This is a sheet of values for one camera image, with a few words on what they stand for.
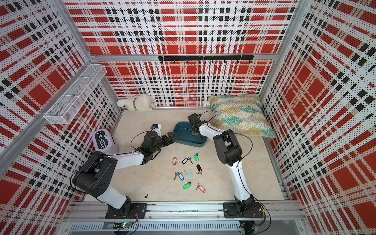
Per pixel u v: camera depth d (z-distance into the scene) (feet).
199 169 2.90
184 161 3.00
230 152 1.94
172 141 2.69
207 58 2.95
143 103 3.64
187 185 2.70
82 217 2.41
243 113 3.14
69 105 2.35
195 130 2.57
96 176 1.50
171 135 2.73
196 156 3.06
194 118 2.78
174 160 3.01
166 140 2.69
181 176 2.82
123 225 2.27
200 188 2.68
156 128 2.73
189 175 2.82
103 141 2.92
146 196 2.58
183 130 3.49
